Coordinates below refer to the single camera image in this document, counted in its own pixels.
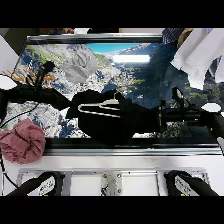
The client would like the white clothes hanger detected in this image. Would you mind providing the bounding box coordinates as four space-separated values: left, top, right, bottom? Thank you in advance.
77 92 122 120

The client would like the black garment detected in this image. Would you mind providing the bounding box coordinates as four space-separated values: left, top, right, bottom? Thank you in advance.
65 88 162 143

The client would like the grey garment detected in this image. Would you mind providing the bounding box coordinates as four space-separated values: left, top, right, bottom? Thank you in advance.
61 49 100 85

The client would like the red garment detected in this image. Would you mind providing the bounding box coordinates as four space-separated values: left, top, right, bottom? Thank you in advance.
0 118 47 165

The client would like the dark checked garment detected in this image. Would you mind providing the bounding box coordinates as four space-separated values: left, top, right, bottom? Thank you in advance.
161 28 185 46

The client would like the white garment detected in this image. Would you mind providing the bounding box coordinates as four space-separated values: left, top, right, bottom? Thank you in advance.
0 34 20 77
171 28 224 90

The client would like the silver frame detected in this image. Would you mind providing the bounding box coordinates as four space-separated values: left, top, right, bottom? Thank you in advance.
0 32 224 197

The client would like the black cable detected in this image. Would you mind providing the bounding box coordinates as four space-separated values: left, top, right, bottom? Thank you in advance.
0 103 40 190

